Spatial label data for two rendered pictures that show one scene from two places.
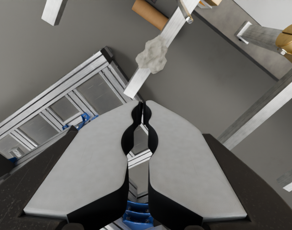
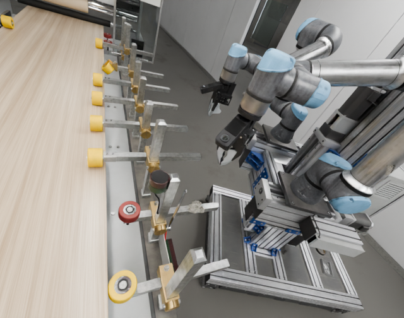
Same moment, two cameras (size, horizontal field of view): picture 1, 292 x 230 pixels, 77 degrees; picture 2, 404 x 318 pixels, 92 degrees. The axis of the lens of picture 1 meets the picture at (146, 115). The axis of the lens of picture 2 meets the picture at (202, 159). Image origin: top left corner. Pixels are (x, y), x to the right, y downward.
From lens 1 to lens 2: 0.56 m
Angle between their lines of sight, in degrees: 25
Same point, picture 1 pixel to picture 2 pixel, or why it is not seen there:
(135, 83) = (211, 205)
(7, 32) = not seen: outside the picture
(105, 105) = (234, 243)
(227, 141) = (196, 156)
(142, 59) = (201, 209)
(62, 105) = (264, 270)
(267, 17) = (126, 194)
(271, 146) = not seen: hidden behind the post
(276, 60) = (141, 173)
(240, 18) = (142, 200)
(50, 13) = (223, 263)
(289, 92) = (166, 154)
